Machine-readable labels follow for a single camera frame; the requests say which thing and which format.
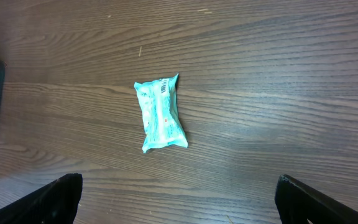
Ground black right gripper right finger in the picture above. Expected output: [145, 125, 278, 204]
[275, 175, 358, 224]

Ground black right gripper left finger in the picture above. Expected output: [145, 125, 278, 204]
[0, 173, 83, 224]

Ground teal wet wipes packet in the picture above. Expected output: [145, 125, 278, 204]
[134, 74, 188, 153]

